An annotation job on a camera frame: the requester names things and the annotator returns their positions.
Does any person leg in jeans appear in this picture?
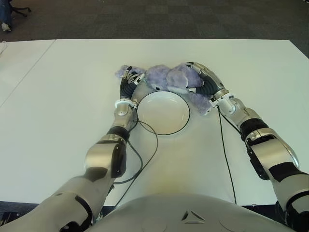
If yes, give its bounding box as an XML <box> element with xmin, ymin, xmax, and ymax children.
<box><xmin>0</xmin><ymin>0</ymin><xmax>13</xmax><ymax>32</ymax></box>

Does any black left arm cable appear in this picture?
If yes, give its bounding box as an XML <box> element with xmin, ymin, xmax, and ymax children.
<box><xmin>96</xmin><ymin>113</ymin><xmax>159</xmax><ymax>218</ymax></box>

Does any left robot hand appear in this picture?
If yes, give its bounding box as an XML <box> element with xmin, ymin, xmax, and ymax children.
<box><xmin>118</xmin><ymin>65</ymin><xmax>145</xmax><ymax>100</ymax></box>

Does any black office chair base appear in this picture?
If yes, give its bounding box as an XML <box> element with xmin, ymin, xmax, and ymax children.
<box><xmin>10</xmin><ymin>6</ymin><xmax>32</xmax><ymax>17</ymax></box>

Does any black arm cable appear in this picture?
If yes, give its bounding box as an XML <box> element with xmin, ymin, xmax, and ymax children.
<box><xmin>217</xmin><ymin>106</ymin><xmax>239</xmax><ymax>205</ymax></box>
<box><xmin>96</xmin><ymin>113</ymin><xmax>159</xmax><ymax>218</ymax></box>

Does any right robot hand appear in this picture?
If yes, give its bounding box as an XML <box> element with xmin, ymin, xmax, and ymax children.
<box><xmin>185</xmin><ymin>61</ymin><xmax>229</xmax><ymax>99</ymax></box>

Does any grey robot torso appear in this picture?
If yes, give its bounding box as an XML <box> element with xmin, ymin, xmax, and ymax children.
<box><xmin>84</xmin><ymin>193</ymin><xmax>309</xmax><ymax>232</ymax></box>

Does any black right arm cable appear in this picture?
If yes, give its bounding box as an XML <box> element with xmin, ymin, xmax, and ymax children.
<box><xmin>217</xmin><ymin>106</ymin><xmax>239</xmax><ymax>205</ymax></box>

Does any purple plush bunny doll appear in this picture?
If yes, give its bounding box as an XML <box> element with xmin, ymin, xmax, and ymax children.
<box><xmin>113</xmin><ymin>62</ymin><xmax>213</xmax><ymax>116</ymax></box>

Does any white plate black rim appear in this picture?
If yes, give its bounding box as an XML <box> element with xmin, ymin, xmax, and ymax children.
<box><xmin>137</xmin><ymin>90</ymin><xmax>191</xmax><ymax>135</ymax></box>

